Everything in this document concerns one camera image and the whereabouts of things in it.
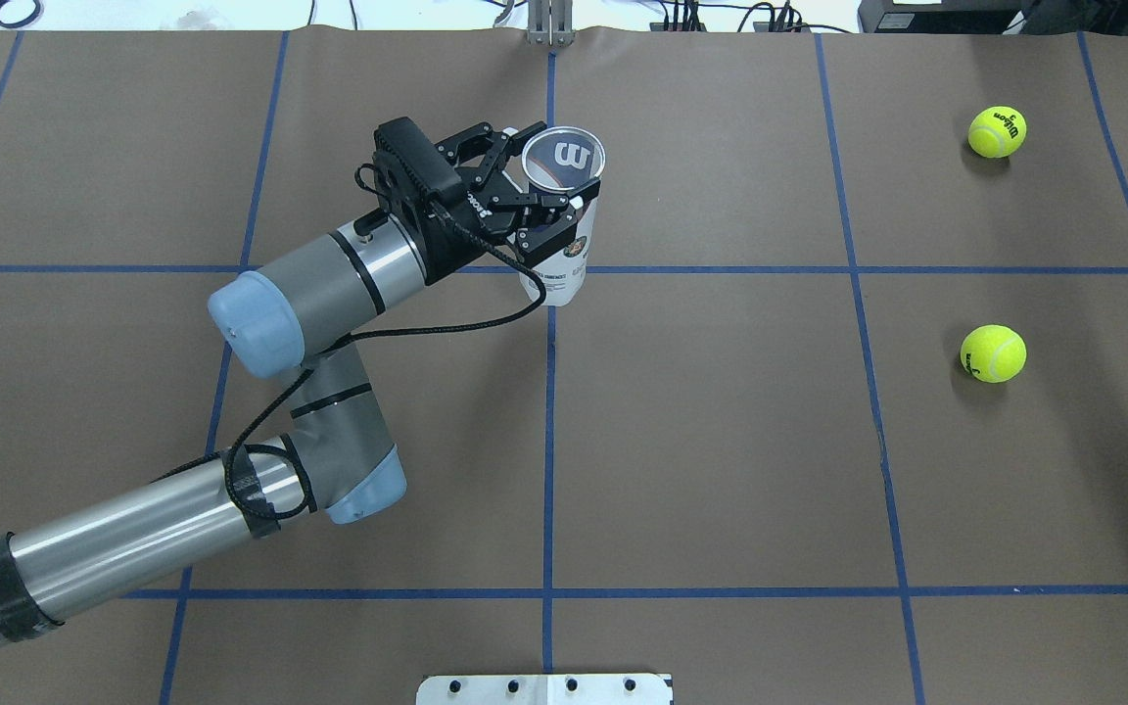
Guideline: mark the yellow tennis ball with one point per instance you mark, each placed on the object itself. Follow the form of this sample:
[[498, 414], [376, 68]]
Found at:
[[993, 353], [997, 132]]

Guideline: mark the aluminium frame post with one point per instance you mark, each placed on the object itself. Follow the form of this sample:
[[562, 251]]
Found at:
[[550, 23]]

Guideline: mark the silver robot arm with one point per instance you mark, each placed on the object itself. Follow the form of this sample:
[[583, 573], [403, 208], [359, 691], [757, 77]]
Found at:
[[321, 445]]

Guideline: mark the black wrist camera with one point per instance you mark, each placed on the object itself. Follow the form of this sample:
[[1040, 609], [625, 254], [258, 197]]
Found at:
[[409, 170]]

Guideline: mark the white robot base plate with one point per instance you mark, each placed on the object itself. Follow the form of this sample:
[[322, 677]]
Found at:
[[633, 688]]

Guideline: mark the blue tape roll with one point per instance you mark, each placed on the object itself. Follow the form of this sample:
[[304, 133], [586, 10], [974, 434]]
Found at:
[[20, 14]]

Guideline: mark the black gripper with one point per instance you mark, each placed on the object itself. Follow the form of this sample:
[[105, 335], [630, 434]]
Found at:
[[453, 233]]

